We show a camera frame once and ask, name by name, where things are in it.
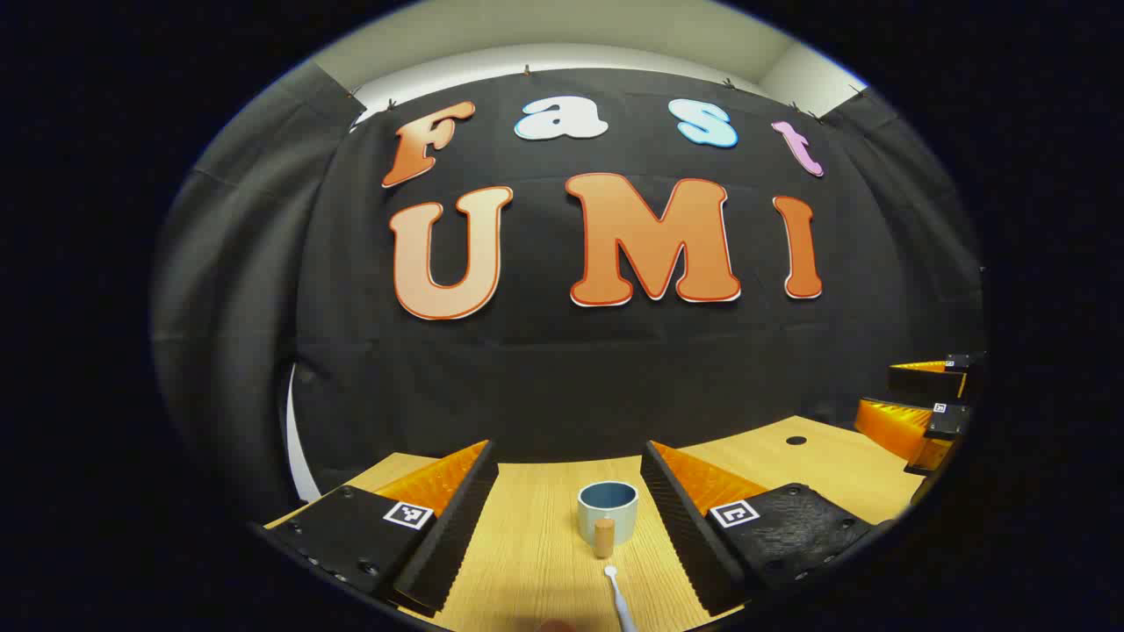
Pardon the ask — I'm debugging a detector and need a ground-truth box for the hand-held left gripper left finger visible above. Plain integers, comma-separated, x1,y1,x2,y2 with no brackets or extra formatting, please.
263,439,500,615

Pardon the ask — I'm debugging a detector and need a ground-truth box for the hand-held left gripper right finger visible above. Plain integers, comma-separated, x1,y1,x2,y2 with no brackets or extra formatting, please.
639,439,879,617

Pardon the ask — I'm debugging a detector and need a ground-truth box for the light blue cup wooden handle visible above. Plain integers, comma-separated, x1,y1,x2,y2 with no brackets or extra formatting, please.
577,480,639,559

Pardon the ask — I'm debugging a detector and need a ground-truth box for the white toothbrush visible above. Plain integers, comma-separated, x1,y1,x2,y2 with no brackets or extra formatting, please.
603,565,638,632

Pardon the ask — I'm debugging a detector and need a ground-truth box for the wooden desktop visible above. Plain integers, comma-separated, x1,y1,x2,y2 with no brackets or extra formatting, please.
263,414,932,632

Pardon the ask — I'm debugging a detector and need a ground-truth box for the black backdrop cloth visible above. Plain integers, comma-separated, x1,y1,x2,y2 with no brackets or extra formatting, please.
151,60,989,528

